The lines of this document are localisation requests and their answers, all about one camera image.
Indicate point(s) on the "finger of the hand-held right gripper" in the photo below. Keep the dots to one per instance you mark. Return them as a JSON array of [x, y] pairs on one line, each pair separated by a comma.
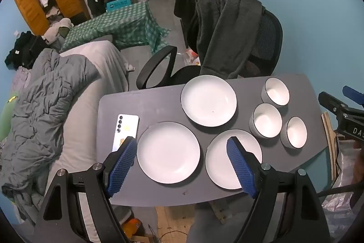
[[354, 94], [330, 102]]

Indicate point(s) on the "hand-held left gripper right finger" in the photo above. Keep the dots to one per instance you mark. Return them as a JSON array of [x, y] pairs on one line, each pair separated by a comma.
[[239, 166]]

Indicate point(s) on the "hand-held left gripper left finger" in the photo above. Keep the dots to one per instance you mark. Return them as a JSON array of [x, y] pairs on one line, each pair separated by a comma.
[[122, 166]]

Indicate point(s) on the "white plate with black rim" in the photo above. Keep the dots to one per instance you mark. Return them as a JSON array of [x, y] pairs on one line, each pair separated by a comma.
[[168, 152], [209, 100], [219, 160]]

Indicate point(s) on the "wooden board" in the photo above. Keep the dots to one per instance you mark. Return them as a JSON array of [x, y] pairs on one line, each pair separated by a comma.
[[328, 129]]

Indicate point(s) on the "white smartphone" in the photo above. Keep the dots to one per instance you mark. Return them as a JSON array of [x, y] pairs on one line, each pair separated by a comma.
[[126, 129]]

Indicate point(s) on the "white woven plastic sack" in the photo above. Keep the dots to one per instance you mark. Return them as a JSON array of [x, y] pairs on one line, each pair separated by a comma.
[[344, 169]]

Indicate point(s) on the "white ribbed bowl black rim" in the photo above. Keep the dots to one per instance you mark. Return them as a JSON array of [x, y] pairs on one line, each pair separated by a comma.
[[266, 120], [294, 132], [275, 91]]

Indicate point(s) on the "light grey bed sheet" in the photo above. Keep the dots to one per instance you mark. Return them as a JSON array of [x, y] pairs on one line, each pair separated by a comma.
[[82, 123]]

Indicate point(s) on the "orange bottle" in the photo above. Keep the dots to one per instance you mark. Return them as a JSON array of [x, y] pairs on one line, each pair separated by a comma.
[[133, 224]]

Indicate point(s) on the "black mesh office chair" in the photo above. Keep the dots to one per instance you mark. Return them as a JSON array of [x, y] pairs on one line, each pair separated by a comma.
[[267, 38]]

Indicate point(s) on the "white sock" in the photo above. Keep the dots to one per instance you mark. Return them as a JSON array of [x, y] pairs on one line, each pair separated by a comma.
[[130, 67]]

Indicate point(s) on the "grey crumpled duvet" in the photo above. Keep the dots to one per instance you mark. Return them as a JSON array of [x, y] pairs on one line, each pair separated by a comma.
[[42, 106]]

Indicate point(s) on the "clear plastic bag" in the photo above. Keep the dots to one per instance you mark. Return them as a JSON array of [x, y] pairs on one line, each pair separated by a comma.
[[192, 56]]

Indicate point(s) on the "green pillow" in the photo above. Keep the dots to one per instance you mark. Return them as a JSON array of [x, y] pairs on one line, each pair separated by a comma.
[[5, 117]]

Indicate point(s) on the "green checkered cloth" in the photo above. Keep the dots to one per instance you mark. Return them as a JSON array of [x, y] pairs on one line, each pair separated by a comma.
[[125, 21]]

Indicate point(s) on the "pile of black clothes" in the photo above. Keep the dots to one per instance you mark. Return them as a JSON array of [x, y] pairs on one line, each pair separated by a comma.
[[25, 49]]

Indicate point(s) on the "blue plastic crate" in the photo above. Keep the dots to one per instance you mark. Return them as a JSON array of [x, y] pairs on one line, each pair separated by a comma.
[[119, 4]]

